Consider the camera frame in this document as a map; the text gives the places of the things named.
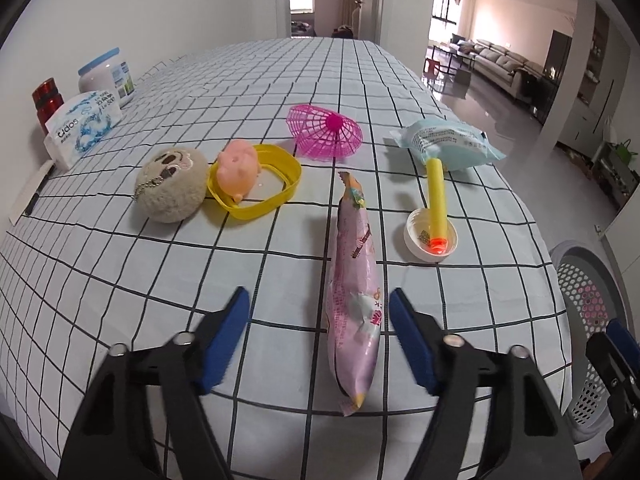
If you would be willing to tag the yellow foam dart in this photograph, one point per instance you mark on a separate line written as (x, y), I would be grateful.
(436, 195)

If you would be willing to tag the dark coffee table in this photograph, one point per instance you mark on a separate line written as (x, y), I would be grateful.
(457, 55)

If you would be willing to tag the pink mesh plastic cone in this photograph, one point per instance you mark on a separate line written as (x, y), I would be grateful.
(320, 135)

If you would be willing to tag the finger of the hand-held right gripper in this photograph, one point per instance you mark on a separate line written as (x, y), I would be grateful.
(624, 337)
(605, 360)

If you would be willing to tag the pink snack packet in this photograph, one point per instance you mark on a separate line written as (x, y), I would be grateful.
(352, 285)

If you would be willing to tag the dark tall cabinet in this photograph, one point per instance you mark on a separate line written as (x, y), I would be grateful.
(555, 60)

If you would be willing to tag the light blue wipes packet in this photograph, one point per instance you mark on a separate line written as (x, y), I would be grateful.
(450, 142)

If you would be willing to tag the grey sofa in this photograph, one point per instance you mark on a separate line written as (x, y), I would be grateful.
(500, 60)

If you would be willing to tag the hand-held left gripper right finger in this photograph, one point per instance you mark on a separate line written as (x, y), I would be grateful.
(410, 340)

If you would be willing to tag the red chair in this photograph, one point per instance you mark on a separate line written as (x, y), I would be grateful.
(431, 66)

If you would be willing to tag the white jar with blue lid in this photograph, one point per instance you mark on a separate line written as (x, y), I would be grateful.
(105, 80)

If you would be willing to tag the white black checkered tablecloth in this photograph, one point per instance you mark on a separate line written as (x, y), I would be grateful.
(300, 70)

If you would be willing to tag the white perforated laundry basket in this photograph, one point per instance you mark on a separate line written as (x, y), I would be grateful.
(575, 280)

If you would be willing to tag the black pen on paper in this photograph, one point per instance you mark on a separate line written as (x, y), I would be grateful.
(30, 192)

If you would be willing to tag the white round bottle cap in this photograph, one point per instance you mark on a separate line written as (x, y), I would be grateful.
(415, 230)

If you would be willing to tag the pink pig toy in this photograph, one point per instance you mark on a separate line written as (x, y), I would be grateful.
(237, 165)

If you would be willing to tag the beige plush sloth ball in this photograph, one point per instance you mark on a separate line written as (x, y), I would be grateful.
(170, 195)

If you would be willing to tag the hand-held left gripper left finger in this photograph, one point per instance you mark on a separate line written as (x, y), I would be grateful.
(225, 345)

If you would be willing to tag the white blue tissue pack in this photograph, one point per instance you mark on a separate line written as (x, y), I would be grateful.
(80, 125)

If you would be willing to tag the red jar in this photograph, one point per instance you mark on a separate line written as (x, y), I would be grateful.
(47, 97)

